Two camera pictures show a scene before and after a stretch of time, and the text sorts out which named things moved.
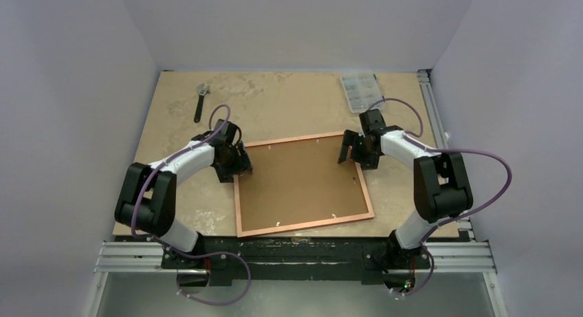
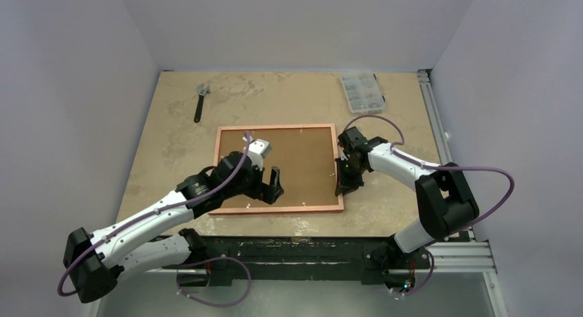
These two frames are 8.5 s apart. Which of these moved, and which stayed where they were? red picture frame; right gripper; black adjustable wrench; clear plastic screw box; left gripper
Moved: red picture frame; left gripper; right gripper
Stayed: black adjustable wrench; clear plastic screw box
